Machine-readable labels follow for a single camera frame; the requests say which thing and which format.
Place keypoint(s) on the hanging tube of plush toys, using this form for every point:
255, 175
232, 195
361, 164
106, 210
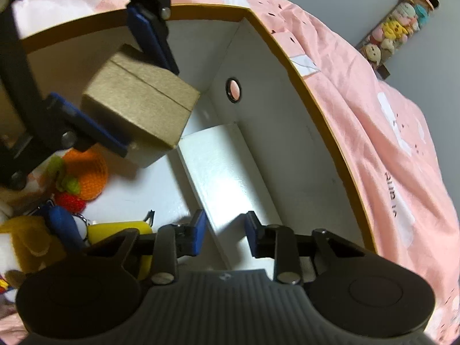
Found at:
395, 25

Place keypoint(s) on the red crocheted strawberry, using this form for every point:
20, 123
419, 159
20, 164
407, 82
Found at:
70, 201

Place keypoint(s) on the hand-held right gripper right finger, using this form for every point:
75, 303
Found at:
251, 235

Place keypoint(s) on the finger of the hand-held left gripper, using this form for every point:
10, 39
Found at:
97, 129
154, 39

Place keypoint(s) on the white rectangular box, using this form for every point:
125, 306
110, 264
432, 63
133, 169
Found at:
222, 179

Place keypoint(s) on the brown bear plush sailor outfit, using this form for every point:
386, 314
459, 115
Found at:
28, 237

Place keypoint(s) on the orange crocheted fruit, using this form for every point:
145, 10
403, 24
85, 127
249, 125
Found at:
90, 172

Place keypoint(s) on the small black clip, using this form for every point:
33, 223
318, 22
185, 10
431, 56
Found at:
149, 219

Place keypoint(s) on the brown cardboard box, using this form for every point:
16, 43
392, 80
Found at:
143, 100

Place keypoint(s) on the pink white striped plush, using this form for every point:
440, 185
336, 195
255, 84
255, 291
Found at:
39, 181

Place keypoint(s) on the large white box brown rim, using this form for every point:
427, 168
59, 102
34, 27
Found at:
287, 143

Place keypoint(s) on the yellow plastic clip object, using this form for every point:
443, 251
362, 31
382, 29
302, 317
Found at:
115, 230

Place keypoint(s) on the pink cloud print blanket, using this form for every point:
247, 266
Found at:
359, 115

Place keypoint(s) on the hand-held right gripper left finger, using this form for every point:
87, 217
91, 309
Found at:
198, 233

